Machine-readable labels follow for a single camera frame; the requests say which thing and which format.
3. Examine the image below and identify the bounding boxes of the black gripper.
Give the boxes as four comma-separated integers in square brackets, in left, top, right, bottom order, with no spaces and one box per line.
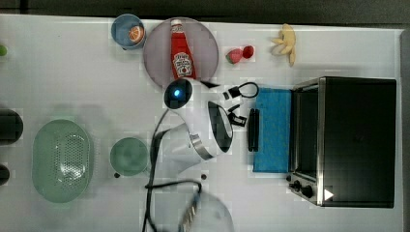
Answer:
[222,86,247,127]

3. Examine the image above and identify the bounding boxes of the black silver toaster oven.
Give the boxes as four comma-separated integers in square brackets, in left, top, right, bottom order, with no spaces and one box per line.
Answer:
[247,76,397,209]

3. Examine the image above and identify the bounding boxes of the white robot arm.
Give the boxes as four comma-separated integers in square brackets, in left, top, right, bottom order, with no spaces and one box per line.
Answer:
[157,78,243,178]

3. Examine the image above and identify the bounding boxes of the red strawberry toy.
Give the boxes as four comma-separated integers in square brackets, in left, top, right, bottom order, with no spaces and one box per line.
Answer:
[225,45,254,65]

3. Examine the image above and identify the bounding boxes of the red ketchup bottle toy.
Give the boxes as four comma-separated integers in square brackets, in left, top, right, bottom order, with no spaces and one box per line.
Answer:
[170,19,196,79]

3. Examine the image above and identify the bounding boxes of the grey round plate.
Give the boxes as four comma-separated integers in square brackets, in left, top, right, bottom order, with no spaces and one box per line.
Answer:
[143,17,219,89]

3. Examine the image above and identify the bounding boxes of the yellow banana toy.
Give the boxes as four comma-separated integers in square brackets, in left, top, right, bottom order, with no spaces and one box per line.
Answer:
[272,23,296,67]

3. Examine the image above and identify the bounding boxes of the orange slice toy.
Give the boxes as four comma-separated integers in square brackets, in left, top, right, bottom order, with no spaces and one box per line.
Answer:
[129,25,145,44]

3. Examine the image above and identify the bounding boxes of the blue bowl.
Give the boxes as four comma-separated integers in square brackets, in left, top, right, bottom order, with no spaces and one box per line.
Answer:
[111,14,146,50]

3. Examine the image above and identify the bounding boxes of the green plastic colander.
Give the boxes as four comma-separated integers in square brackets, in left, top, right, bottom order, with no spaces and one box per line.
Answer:
[32,119,93,203]

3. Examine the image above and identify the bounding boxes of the lime green cup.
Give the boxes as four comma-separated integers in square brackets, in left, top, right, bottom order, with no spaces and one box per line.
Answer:
[0,45,8,56]

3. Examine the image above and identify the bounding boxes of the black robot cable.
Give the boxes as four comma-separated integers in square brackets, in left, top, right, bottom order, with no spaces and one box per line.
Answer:
[141,107,203,232]

